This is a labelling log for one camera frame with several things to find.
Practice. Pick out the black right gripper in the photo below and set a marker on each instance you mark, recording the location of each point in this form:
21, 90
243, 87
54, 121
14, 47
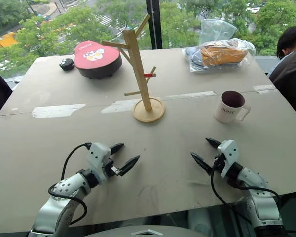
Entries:
219, 163

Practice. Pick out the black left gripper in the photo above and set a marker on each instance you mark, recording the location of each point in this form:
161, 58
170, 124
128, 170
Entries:
111, 170

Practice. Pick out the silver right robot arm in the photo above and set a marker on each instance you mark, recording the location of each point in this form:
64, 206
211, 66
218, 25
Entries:
261, 197

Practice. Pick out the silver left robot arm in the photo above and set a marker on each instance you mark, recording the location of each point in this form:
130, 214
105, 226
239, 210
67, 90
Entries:
64, 195

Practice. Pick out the wooden mug tree stand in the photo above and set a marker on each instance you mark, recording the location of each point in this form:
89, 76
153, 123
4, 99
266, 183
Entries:
141, 74

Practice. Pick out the white mug with dark inside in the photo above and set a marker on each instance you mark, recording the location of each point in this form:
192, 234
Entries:
227, 112

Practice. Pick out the white tape strip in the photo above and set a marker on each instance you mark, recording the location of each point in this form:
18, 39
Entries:
190, 95
264, 88
118, 105
56, 110

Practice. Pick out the grey robot torso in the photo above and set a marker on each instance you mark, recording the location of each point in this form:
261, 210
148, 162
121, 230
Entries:
143, 232

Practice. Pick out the blue grey cloth item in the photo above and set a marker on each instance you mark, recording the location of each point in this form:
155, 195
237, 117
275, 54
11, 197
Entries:
195, 58

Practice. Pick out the orange cloth item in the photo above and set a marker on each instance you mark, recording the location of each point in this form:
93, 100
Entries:
222, 56

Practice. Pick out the heart-shaped red lidded box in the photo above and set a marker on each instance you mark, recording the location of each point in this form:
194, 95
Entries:
96, 56

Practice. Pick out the small black dotted object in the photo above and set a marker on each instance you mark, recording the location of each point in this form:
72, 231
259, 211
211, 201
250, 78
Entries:
67, 64

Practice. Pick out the person in dark shirt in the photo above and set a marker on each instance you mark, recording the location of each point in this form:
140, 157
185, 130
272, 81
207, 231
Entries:
291, 71

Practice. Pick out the clear plastic bag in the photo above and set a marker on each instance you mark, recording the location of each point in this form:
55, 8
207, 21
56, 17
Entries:
219, 32

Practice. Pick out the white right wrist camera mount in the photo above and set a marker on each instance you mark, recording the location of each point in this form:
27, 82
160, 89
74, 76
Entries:
229, 155

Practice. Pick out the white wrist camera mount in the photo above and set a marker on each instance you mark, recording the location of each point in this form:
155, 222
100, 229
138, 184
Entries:
97, 158
229, 155

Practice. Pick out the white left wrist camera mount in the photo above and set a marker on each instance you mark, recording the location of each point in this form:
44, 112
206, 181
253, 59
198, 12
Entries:
97, 158

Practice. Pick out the black window frame post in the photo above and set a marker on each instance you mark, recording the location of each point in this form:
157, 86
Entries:
155, 24

